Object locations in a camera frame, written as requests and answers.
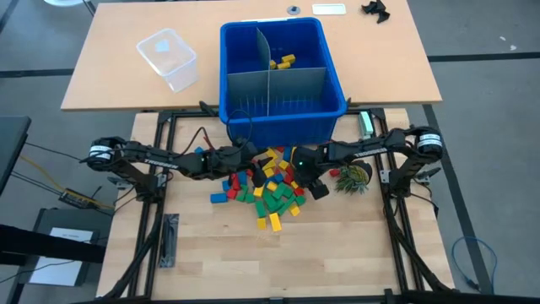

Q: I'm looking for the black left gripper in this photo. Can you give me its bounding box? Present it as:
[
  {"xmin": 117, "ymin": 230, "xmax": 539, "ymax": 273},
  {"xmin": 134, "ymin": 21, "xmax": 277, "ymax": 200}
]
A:
[{"xmin": 202, "ymin": 143, "xmax": 274, "ymax": 189}]

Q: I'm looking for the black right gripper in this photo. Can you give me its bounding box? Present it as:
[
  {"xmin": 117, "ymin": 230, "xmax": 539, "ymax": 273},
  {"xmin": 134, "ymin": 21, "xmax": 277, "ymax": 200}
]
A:
[{"xmin": 290, "ymin": 145, "xmax": 337, "ymax": 200}]

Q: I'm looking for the large blue plastic bin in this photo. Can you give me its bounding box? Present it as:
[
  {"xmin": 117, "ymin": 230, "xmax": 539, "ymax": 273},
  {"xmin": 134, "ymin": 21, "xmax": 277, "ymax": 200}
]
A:
[{"xmin": 218, "ymin": 16, "xmax": 348, "ymax": 148}]

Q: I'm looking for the clear plastic block box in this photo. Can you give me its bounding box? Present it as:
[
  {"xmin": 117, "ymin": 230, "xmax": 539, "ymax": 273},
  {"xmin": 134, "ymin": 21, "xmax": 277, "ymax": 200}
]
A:
[{"xmin": 135, "ymin": 27, "xmax": 199, "ymax": 94}]

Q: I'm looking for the artificial succulent in black pot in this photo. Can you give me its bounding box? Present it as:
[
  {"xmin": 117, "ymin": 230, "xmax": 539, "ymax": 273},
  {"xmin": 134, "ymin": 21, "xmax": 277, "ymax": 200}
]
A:
[{"xmin": 334, "ymin": 161, "xmax": 375, "ymax": 196}]

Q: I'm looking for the pale green rectangular device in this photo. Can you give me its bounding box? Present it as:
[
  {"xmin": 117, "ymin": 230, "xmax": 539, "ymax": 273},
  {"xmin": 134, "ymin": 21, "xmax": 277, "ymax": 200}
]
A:
[{"xmin": 358, "ymin": 111, "xmax": 375, "ymax": 140}]

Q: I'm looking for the black strip packet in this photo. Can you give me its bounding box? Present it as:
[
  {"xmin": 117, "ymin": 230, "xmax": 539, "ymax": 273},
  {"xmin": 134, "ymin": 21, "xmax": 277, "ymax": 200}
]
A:
[{"xmin": 158, "ymin": 213, "xmax": 181, "ymax": 269}]

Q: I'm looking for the white rectangular block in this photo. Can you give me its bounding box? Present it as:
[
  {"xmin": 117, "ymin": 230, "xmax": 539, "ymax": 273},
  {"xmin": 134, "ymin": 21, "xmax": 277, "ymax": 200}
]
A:
[{"xmin": 311, "ymin": 3, "xmax": 348, "ymax": 17}]

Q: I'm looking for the black plastic clamp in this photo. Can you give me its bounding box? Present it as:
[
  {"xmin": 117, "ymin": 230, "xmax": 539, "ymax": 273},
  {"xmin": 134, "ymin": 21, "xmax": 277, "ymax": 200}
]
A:
[{"xmin": 361, "ymin": 0, "xmax": 392, "ymax": 24}]

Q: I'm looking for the small black electronics board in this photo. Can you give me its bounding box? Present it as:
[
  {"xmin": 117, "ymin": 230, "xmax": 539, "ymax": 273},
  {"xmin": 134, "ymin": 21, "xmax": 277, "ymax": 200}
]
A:
[{"xmin": 58, "ymin": 189, "xmax": 100, "ymax": 210}]

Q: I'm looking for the black flat case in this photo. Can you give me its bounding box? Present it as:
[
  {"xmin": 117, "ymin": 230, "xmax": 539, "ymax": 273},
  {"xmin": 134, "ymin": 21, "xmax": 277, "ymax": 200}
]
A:
[{"xmin": 19, "ymin": 206, "xmax": 106, "ymax": 288}]

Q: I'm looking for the white paper sheet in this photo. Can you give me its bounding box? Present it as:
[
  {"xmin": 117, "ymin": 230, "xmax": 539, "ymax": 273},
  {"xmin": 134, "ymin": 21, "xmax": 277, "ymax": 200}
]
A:
[{"xmin": 28, "ymin": 226, "xmax": 95, "ymax": 287}]

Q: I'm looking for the dark flat screen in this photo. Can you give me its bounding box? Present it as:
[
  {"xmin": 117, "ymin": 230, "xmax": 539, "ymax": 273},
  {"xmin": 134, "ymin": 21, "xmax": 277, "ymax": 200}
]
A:
[{"xmin": 0, "ymin": 116, "xmax": 33, "ymax": 198}]

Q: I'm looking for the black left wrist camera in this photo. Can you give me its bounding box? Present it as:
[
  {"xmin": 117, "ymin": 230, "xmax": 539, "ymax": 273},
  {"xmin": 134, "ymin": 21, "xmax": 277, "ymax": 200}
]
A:
[{"xmin": 234, "ymin": 138, "xmax": 258, "ymax": 158}]

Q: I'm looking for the blue cable loop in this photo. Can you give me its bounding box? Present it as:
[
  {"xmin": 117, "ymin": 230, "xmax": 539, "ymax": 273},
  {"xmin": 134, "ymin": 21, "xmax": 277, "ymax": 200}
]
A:
[{"xmin": 450, "ymin": 235, "xmax": 500, "ymax": 293}]

